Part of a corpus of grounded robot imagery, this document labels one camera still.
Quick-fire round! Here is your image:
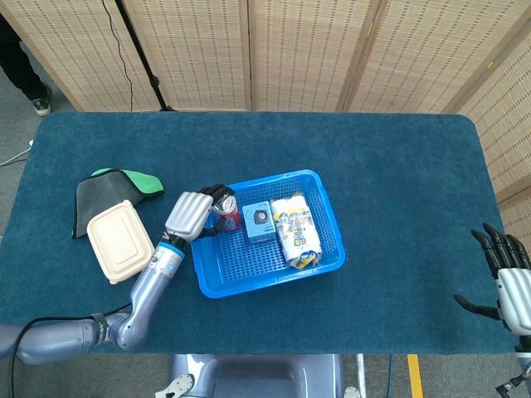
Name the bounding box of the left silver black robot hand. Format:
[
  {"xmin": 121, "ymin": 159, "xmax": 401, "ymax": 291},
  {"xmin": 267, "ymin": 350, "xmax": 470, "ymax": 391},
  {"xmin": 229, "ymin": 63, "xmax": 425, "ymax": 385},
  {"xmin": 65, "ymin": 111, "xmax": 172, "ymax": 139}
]
[{"xmin": 164, "ymin": 183, "xmax": 237, "ymax": 244}]

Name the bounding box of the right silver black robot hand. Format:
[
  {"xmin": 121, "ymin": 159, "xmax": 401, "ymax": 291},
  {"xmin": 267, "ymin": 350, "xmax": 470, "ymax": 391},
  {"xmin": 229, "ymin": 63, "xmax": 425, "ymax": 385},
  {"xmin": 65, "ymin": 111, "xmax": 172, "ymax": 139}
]
[{"xmin": 453, "ymin": 222, "xmax": 531, "ymax": 337}]

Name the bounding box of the red soda can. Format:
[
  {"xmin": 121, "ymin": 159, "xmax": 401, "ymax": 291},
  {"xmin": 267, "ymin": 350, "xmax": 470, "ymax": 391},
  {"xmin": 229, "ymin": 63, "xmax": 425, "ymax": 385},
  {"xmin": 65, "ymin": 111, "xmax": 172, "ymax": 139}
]
[{"xmin": 211, "ymin": 194, "xmax": 241, "ymax": 232}]

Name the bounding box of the light blue speaker box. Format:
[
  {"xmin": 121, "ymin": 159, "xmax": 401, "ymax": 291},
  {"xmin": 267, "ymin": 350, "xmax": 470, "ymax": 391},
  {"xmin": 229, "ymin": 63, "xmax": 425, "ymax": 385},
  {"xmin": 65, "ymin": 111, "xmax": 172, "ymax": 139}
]
[{"xmin": 241, "ymin": 200, "xmax": 277, "ymax": 245}]

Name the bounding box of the beige lidded lunch box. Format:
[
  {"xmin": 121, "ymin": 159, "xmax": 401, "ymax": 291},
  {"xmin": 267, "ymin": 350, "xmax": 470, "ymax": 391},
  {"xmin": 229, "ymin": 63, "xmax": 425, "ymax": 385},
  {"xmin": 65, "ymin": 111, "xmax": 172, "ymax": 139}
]
[{"xmin": 85, "ymin": 199, "xmax": 150, "ymax": 285}]

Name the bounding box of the grey and green microfiber cloth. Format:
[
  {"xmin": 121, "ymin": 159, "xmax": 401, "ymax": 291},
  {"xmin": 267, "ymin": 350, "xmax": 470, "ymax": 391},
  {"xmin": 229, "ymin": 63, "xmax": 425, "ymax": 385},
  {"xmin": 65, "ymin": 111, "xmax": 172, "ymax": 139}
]
[{"xmin": 71, "ymin": 167, "xmax": 165, "ymax": 240}]

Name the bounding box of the white packaged bag roll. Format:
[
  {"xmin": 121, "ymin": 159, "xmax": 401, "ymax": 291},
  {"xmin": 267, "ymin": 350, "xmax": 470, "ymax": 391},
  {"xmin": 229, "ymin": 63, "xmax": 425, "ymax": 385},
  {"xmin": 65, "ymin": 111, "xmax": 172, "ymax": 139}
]
[{"xmin": 269, "ymin": 191, "xmax": 324, "ymax": 269}]

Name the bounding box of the blue perforated plastic basket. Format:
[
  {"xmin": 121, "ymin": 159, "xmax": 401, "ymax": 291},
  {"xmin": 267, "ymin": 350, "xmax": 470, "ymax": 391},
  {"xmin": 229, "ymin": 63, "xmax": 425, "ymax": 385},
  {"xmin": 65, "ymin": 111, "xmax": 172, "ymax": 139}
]
[{"xmin": 186, "ymin": 168, "xmax": 348, "ymax": 300}]

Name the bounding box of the yellow floor tape strip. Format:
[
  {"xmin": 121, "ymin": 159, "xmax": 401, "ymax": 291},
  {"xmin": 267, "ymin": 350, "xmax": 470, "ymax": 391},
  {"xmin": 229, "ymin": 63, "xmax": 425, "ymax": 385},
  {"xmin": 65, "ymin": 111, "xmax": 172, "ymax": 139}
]
[{"xmin": 407, "ymin": 353, "xmax": 426, "ymax": 398}]

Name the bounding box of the black tripod stand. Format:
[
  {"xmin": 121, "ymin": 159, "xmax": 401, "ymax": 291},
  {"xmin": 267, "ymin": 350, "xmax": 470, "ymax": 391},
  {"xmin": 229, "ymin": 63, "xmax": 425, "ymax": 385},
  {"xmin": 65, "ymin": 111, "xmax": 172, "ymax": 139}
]
[{"xmin": 114, "ymin": 0, "xmax": 179, "ymax": 114}]

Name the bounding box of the teal table carpet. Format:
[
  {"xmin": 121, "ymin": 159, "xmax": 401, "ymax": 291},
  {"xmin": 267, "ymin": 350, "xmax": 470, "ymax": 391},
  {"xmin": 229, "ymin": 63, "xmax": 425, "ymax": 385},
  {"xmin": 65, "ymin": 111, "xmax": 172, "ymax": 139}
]
[{"xmin": 0, "ymin": 110, "xmax": 519, "ymax": 357}]

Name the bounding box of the grey robot torso base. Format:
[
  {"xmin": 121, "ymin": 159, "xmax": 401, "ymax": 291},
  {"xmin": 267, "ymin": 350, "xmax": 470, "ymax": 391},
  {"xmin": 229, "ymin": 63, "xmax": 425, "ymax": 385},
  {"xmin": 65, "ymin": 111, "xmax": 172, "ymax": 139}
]
[{"xmin": 155, "ymin": 353, "xmax": 362, "ymax": 398}]

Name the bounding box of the bamboo folding screen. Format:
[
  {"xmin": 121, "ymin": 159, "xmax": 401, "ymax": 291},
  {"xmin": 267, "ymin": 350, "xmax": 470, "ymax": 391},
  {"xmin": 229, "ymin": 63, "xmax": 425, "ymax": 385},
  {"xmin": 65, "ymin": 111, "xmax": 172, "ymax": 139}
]
[{"xmin": 0, "ymin": 0, "xmax": 531, "ymax": 260}]

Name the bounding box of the person leg with sneaker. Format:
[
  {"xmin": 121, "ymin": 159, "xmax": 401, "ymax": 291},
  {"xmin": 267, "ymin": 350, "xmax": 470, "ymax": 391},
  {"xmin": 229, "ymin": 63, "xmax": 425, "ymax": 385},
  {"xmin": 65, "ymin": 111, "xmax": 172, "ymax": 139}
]
[{"xmin": 0, "ymin": 14, "xmax": 53, "ymax": 117}]

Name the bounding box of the thin black hanging cable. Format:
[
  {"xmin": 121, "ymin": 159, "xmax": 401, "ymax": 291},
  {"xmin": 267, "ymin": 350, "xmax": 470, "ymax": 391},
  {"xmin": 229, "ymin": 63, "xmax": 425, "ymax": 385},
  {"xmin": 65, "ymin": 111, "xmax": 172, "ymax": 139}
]
[{"xmin": 101, "ymin": 0, "xmax": 135, "ymax": 112}]

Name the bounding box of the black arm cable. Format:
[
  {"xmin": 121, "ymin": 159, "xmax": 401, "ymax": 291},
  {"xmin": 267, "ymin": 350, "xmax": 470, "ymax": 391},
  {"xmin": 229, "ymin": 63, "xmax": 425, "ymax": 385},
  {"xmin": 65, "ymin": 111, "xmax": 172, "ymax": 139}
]
[{"xmin": 7, "ymin": 302, "xmax": 134, "ymax": 398}]

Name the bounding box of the white floor cable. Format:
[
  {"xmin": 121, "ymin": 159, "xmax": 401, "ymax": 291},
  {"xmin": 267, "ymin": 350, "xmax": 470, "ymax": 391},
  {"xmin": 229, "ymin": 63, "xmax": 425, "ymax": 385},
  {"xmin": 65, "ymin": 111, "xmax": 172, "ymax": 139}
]
[{"xmin": 0, "ymin": 138, "xmax": 36, "ymax": 167}]

